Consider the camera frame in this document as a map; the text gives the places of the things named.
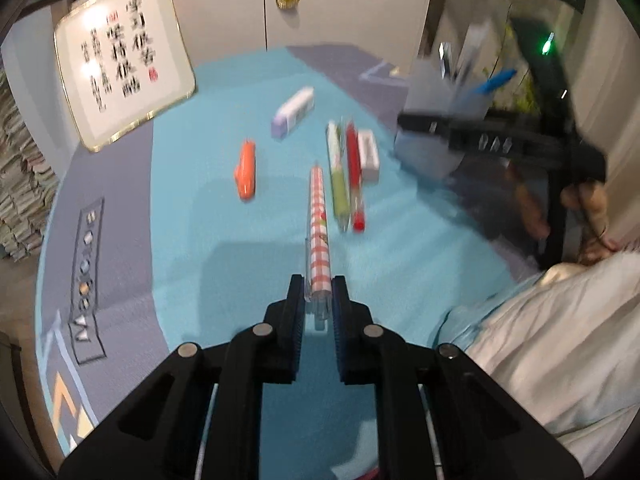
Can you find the huge pile of papers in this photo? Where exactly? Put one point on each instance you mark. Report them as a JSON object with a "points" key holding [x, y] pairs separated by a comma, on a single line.
{"points": [[20, 185]]}

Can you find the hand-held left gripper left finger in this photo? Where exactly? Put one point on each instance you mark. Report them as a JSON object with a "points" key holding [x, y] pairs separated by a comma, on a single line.
{"points": [[297, 330]]}

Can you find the person's right hand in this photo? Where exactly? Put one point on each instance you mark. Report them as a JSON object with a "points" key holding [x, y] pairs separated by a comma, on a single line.
{"points": [[592, 210]]}

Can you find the framed calligraphy sign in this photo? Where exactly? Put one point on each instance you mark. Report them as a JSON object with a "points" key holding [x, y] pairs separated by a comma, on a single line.
{"points": [[120, 60]]}

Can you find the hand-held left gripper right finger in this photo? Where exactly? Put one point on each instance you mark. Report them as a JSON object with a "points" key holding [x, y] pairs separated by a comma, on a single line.
{"points": [[341, 330]]}

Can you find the white eraser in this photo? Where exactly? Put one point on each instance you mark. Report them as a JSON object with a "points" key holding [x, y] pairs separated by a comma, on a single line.
{"points": [[368, 155]]}

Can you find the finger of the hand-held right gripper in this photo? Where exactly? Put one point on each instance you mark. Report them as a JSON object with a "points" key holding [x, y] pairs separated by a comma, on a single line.
{"points": [[450, 130]]}

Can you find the orange highlighter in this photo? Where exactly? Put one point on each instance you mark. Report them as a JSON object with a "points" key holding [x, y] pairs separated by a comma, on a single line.
{"points": [[245, 172]]}

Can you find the red white checked pen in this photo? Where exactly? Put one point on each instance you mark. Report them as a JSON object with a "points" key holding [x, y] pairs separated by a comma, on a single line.
{"points": [[319, 240]]}

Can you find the blue pen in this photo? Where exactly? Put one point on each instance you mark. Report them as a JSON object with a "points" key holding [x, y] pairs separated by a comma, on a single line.
{"points": [[495, 81]]}

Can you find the green pen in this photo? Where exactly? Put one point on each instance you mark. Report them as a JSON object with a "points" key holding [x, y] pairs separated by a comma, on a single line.
{"points": [[340, 190]]}

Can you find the white correction tape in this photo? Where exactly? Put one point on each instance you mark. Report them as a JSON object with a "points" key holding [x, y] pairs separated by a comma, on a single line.
{"points": [[292, 112]]}

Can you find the frosted plastic pen cup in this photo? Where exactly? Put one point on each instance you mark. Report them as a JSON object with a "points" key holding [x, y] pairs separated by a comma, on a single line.
{"points": [[430, 95]]}

